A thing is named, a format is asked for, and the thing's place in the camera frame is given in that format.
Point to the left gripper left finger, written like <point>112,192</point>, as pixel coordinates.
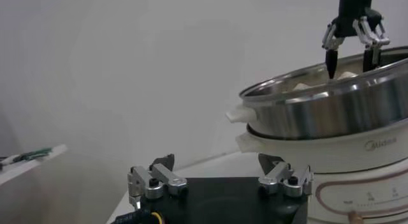
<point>150,182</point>

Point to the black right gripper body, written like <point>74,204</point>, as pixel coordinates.
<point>354,5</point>

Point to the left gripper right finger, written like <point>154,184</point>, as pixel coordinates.
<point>287,180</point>

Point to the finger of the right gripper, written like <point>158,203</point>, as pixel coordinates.
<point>331,61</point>
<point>371,57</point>

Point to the perforated steel steamer basket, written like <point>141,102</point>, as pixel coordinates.
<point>318,116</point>

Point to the white electric cooking pot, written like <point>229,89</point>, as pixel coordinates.
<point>334,158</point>

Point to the green box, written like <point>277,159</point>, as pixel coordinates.
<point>35,154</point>

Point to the white side table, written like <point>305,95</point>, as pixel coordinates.
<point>32,164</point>

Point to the small white adapter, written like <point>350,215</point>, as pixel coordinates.
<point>9,159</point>

